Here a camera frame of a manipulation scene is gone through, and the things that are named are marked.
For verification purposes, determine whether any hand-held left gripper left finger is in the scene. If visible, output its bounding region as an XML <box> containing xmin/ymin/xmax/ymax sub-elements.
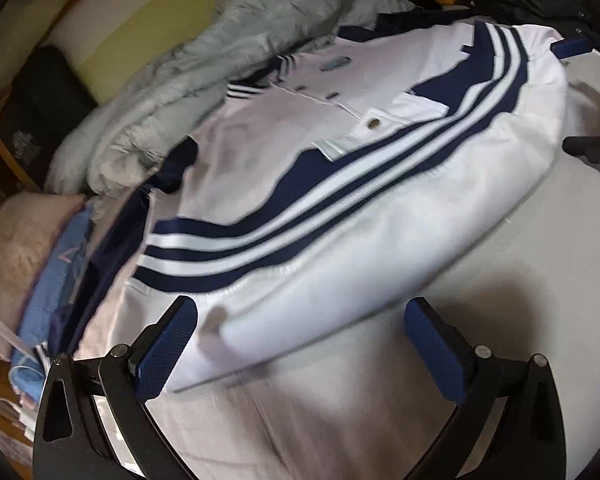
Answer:
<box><xmin>32</xmin><ymin>295</ymin><xmax>201</xmax><ymax>480</ymax></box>

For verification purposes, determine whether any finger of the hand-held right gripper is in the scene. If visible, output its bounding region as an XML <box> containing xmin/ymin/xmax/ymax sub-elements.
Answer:
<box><xmin>550</xmin><ymin>35</ymin><xmax>594</xmax><ymax>61</ymax></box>
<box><xmin>562</xmin><ymin>135</ymin><xmax>600</xmax><ymax>166</ymax></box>

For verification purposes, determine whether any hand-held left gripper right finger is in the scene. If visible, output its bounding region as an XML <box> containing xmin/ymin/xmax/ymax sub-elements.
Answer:
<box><xmin>404</xmin><ymin>296</ymin><xmax>567</xmax><ymax>480</ymax></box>

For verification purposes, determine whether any white and navy striped jacket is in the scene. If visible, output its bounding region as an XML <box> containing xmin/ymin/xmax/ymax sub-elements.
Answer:
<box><xmin>47</xmin><ymin>22</ymin><xmax>571</xmax><ymax>393</ymax></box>

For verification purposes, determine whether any grey printed bed sheet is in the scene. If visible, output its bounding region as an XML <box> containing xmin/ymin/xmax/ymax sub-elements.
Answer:
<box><xmin>145</xmin><ymin>50</ymin><xmax>600</xmax><ymax>480</ymax></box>

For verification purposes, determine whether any blue pillow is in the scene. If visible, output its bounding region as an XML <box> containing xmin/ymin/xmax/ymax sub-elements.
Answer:
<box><xmin>10</xmin><ymin>207</ymin><xmax>103</xmax><ymax>398</ymax></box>

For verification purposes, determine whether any white desk lamp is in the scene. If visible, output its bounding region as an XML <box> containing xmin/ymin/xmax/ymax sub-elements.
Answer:
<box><xmin>0</xmin><ymin>300</ymin><xmax>41</xmax><ymax>361</ymax></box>

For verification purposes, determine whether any pink patterned pillow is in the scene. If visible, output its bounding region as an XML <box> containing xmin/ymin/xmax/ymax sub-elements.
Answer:
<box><xmin>0</xmin><ymin>192</ymin><xmax>87</xmax><ymax>361</ymax></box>

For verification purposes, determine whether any light grey-blue duvet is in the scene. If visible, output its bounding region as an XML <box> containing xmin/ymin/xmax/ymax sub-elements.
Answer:
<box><xmin>47</xmin><ymin>0</ymin><xmax>416</xmax><ymax>196</ymax></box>

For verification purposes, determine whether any black printed garment bag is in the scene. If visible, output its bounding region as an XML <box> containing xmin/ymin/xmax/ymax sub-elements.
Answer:
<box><xmin>0</xmin><ymin>45</ymin><xmax>100</xmax><ymax>191</ymax></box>

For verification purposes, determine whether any wooden bed frame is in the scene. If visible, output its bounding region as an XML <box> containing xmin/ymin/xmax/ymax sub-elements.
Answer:
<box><xmin>0</xmin><ymin>115</ymin><xmax>37</xmax><ymax>193</ymax></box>

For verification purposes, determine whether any green and white wall padding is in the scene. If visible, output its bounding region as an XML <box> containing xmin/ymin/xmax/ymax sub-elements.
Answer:
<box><xmin>45</xmin><ymin>0</ymin><xmax>263</xmax><ymax>108</ymax></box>

